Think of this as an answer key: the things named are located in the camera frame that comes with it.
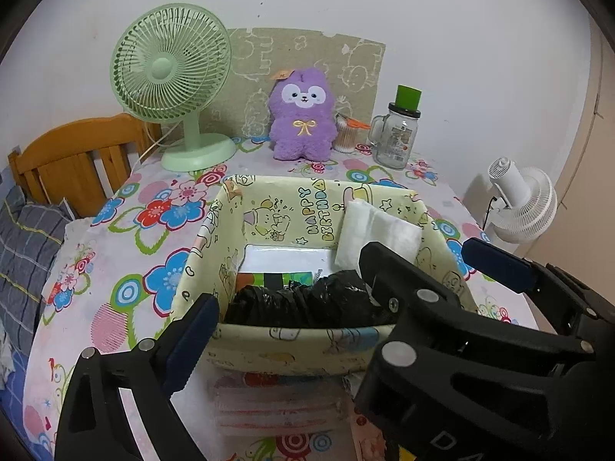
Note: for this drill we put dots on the cotton swab container orange lid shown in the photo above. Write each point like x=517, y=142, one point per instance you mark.
x=346, y=140

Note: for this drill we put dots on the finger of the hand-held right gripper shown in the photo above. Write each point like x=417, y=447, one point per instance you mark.
x=499, y=264
x=432, y=326

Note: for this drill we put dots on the white fan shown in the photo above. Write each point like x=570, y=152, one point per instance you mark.
x=528, y=206

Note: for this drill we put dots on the yellow printed box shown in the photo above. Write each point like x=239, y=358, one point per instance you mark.
x=288, y=350

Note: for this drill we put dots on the grey plaid pillow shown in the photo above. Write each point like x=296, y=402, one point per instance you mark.
x=24, y=259

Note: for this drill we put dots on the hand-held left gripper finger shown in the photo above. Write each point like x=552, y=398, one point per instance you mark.
x=190, y=341

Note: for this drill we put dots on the glass mug jar green lid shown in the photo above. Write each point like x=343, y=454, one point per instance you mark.
x=396, y=139

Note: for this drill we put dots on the beige door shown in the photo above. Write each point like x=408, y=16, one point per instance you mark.
x=591, y=153

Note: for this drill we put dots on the pink dotted packet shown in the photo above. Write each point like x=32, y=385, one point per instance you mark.
x=367, y=434

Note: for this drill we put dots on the black plastic bag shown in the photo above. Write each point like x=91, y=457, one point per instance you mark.
x=288, y=305

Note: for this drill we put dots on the wooden bed headboard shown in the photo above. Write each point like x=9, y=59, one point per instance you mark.
x=72, y=153

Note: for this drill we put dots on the white pad pack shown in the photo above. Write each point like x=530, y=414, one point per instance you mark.
x=365, y=230

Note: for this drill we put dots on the green desk fan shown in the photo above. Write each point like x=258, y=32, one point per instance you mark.
x=161, y=67

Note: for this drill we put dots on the green patterned board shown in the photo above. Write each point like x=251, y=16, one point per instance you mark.
x=355, y=67

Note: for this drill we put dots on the blue grid bedsheet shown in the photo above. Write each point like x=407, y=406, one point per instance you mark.
x=12, y=386

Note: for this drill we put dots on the purple plush toy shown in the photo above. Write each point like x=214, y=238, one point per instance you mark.
x=302, y=139

